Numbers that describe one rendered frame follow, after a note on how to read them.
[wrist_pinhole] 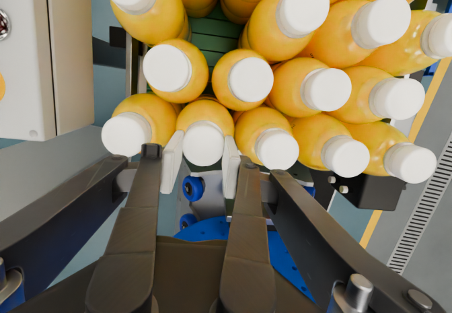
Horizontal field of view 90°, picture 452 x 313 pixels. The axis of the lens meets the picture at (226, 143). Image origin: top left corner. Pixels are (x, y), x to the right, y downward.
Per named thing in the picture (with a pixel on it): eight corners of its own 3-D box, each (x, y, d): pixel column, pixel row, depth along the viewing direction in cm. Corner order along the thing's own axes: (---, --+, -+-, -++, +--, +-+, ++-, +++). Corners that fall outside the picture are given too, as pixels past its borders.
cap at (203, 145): (200, 165, 23) (199, 172, 22) (176, 136, 22) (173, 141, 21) (231, 144, 23) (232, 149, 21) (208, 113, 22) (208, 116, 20)
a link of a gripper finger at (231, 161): (229, 157, 15) (241, 159, 15) (224, 134, 22) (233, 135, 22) (224, 198, 16) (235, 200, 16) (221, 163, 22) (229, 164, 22)
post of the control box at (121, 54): (171, 76, 125) (35, 55, 28) (171, 68, 124) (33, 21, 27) (178, 77, 125) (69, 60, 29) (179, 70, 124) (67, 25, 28)
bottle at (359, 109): (330, 68, 40) (425, 57, 23) (331, 108, 42) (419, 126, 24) (291, 74, 40) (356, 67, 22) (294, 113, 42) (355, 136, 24)
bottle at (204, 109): (202, 141, 42) (196, 186, 24) (178, 109, 40) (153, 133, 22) (233, 118, 41) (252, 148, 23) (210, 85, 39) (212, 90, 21)
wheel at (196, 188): (193, 207, 37) (203, 204, 38) (196, 182, 36) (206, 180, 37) (179, 195, 40) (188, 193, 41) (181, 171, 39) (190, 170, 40)
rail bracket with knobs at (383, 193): (317, 182, 47) (346, 209, 37) (325, 149, 45) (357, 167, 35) (362, 186, 48) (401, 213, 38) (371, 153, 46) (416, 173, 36)
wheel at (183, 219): (190, 246, 39) (199, 242, 40) (192, 223, 38) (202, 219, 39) (176, 232, 42) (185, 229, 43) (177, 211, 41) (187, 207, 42)
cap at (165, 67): (193, 52, 21) (191, 49, 20) (187, 93, 22) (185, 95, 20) (151, 44, 21) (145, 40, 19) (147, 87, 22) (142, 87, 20)
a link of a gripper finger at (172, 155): (171, 194, 15) (159, 194, 15) (181, 160, 22) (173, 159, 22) (173, 152, 14) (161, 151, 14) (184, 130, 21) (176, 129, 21)
